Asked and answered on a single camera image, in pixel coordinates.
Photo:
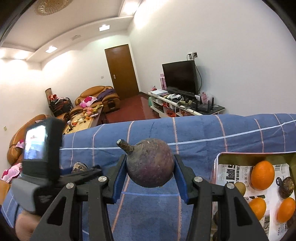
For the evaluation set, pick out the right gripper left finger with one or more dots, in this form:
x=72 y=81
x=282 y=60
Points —
x=61 y=206

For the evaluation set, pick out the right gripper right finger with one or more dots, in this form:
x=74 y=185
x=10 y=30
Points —
x=236 y=220

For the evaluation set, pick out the oval orange front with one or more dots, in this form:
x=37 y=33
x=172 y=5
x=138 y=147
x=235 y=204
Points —
x=258 y=206

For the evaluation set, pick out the green kiwi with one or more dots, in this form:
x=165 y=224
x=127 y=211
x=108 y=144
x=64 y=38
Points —
x=241 y=187

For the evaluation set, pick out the small orange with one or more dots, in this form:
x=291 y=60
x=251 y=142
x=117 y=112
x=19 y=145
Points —
x=285 y=210

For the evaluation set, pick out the large orange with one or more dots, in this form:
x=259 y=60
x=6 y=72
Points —
x=262 y=175

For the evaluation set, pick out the dark brown mangosteen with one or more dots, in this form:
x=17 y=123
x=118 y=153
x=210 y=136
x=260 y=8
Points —
x=291 y=220
x=286 y=188

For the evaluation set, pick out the purple round fruit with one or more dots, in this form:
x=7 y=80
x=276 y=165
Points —
x=150 y=163

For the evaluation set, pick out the dark brown mangosteen front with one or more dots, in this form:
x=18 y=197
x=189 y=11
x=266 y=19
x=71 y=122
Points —
x=291 y=220

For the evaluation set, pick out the left hand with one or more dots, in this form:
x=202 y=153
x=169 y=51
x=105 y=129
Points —
x=25 y=225

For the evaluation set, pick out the brown leather sofa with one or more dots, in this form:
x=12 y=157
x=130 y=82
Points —
x=15 y=155

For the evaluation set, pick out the pink tin box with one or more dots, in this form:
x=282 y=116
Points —
x=237 y=167

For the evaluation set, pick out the wooden coffee table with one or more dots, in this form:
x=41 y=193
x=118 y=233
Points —
x=86 y=119

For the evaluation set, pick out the black rack with toys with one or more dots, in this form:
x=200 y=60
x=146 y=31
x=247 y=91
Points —
x=59 y=106

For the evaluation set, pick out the blue plaid tablecloth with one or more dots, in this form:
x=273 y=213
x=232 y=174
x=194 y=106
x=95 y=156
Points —
x=159 y=213

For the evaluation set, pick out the brown leather armchair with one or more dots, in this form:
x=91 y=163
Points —
x=97 y=95

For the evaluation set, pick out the black wifi router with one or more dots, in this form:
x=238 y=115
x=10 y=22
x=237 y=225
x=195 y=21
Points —
x=204 y=107

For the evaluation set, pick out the white tv stand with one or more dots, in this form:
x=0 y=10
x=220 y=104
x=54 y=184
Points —
x=177 y=107

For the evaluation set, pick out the brown wooden door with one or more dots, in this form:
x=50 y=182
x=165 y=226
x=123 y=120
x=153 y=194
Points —
x=122 y=71

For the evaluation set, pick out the black television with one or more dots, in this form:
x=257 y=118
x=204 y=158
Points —
x=181 y=77

